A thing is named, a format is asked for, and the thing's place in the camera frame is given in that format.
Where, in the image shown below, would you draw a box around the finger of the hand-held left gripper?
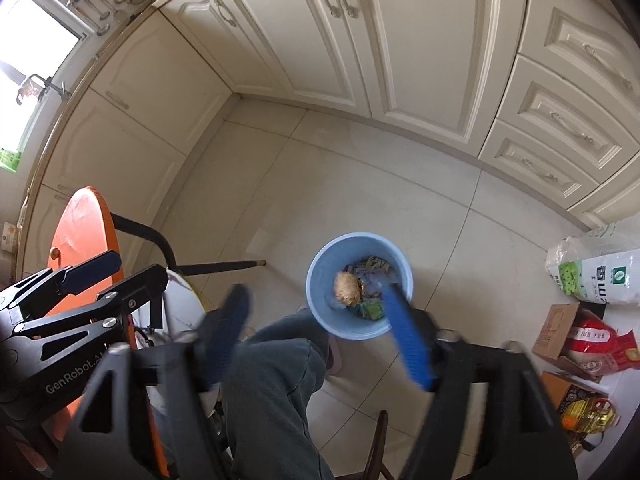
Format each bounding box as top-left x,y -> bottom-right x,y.
0,251 -> 124,312
20,264 -> 169,357

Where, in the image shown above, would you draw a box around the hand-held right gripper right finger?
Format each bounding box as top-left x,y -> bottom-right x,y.
381,284 -> 580,480

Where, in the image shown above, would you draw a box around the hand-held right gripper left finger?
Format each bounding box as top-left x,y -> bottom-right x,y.
50,284 -> 252,480

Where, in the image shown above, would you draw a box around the blue trash bin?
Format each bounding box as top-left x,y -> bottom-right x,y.
305,232 -> 415,342

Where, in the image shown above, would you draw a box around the orange round table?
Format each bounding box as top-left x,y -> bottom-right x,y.
46,185 -> 172,480

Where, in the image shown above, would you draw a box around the white round stool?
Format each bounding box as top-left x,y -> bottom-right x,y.
149,269 -> 207,352

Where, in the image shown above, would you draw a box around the pile of discarded wrappers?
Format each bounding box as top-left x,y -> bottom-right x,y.
345,256 -> 402,321

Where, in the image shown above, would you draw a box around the person's grey trouser leg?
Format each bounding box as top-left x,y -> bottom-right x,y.
220,309 -> 337,480

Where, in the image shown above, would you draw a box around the dark wooden chair leg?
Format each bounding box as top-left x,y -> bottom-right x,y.
362,409 -> 392,480

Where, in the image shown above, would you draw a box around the cardboard box with rice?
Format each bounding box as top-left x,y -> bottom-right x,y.
530,302 -> 639,384

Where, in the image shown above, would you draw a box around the cardboard box with oil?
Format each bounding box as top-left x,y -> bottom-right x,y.
542,370 -> 622,462

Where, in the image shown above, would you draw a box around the chrome kitchen faucet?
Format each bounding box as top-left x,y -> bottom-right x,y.
15,73 -> 69,107

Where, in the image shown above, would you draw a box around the red rice bag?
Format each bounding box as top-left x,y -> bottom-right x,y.
564,309 -> 639,377

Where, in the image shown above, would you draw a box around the yellow cooking oil bottles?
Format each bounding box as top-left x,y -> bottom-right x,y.
557,394 -> 619,434

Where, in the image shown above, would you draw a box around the white green rice bag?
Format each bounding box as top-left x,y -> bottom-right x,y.
544,220 -> 640,307

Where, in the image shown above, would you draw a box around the kitchen window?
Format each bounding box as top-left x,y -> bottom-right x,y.
0,0 -> 84,162

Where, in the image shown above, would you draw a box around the cream kitchen base cabinets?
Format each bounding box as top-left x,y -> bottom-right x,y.
20,0 -> 640,281

